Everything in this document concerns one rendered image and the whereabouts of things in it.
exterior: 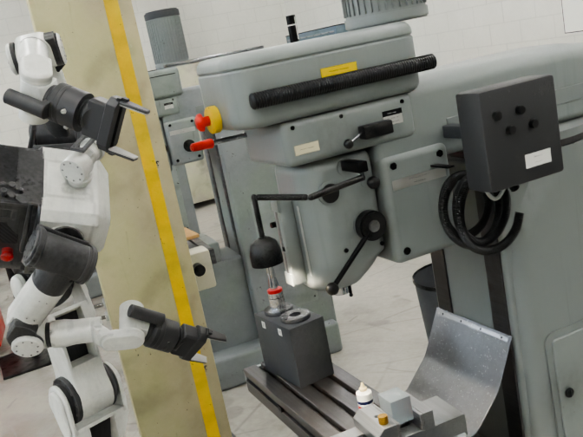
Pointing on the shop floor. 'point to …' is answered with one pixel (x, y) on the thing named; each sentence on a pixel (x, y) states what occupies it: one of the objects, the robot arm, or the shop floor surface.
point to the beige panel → (140, 220)
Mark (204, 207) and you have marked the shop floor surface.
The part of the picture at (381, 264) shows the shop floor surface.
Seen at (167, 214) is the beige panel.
